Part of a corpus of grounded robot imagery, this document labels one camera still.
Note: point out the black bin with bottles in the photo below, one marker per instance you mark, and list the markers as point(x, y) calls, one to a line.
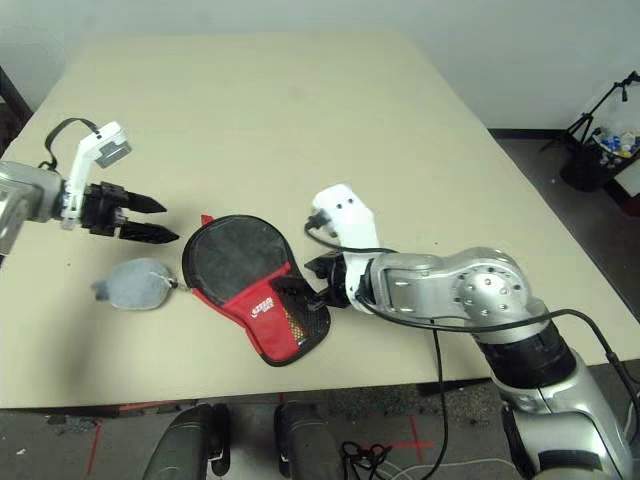
point(585, 167)

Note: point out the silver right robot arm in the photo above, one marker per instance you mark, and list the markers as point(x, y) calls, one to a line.
point(475, 300)

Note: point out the dark robot leg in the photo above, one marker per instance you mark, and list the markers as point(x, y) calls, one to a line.
point(185, 445)
point(307, 445)

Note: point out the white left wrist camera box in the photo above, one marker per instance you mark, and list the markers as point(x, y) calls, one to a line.
point(102, 145)

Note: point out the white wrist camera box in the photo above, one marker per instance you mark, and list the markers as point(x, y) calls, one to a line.
point(102, 145)
point(350, 215)

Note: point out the dark robot right leg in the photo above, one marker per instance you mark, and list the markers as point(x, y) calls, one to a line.
point(307, 445)

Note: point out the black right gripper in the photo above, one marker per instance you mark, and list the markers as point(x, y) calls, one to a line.
point(336, 280)

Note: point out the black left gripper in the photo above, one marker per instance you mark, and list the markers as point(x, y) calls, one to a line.
point(102, 210)

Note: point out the black red paddle case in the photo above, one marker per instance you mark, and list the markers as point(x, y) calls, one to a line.
point(280, 325)

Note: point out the black tripod stand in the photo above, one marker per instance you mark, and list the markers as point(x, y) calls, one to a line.
point(582, 120)

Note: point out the grey cloth pouch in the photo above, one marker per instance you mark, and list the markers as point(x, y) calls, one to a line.
point(135, 285)

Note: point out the dark robot left leg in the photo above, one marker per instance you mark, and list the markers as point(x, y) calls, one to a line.
point(185, 445)

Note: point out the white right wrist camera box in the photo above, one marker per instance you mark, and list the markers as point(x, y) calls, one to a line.
point(350, 215)

